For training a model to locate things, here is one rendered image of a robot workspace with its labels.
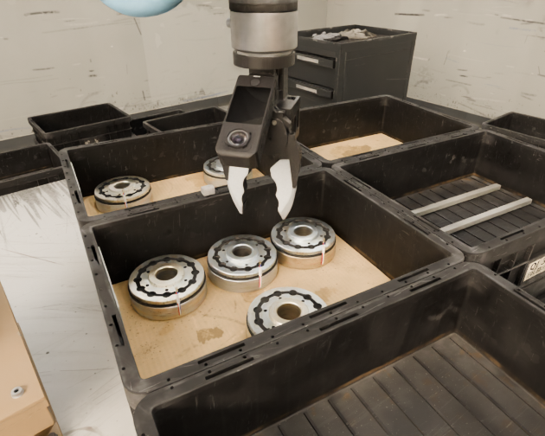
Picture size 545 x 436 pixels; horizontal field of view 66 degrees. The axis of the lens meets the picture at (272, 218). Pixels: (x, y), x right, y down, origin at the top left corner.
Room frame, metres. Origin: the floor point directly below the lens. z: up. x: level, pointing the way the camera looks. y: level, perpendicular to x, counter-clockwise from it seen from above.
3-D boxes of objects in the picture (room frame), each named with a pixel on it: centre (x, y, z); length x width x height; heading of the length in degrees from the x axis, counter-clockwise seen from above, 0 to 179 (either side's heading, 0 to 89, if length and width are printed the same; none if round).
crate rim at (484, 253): (0.63, -0.34, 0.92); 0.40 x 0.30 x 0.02; 118
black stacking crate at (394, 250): (0.44, 0.01, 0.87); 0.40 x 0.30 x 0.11; 118
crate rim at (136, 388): (0.44, 0.01, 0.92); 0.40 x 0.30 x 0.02; 118
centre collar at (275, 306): (0.38, -0.02, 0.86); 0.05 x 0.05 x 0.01
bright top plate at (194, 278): (0.45, 0.14, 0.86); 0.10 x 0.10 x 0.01
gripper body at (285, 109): (0.52, 0.01, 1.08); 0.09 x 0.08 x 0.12; 166
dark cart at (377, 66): (2.46, -0.41, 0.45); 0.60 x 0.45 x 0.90; 129
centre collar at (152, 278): (0.45, 0.14, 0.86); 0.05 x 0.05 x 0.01
